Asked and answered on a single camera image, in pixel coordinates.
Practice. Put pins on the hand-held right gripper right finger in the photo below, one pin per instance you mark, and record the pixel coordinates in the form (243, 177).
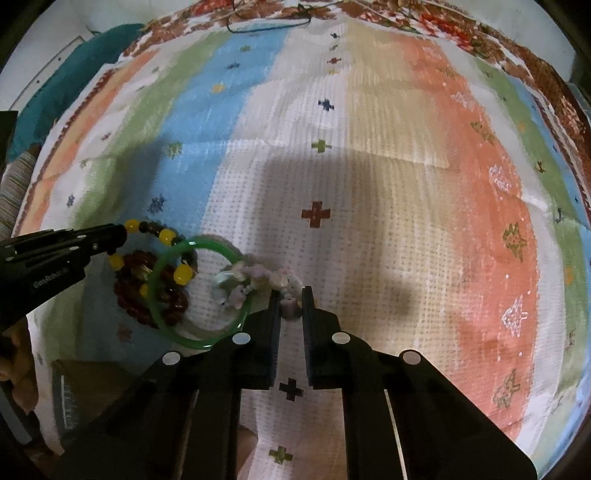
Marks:
(307, 325)

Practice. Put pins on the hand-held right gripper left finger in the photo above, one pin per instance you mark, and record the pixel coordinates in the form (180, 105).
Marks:
(275, 325)

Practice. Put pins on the green jade bangle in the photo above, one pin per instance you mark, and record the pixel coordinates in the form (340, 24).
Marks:
(159, 314)

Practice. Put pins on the pastel striped woven blanket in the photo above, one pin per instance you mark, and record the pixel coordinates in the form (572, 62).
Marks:
(369, 161)

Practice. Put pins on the teal cloth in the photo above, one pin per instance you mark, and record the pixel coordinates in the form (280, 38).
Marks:
(64, 78)

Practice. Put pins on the striped grey fabric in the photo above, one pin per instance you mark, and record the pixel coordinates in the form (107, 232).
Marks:
(14, 194)

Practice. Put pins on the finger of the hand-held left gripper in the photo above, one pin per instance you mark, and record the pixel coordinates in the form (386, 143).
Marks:
(83, 240)

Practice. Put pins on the person's left hand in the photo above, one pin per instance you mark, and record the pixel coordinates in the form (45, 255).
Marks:
(16, 364)

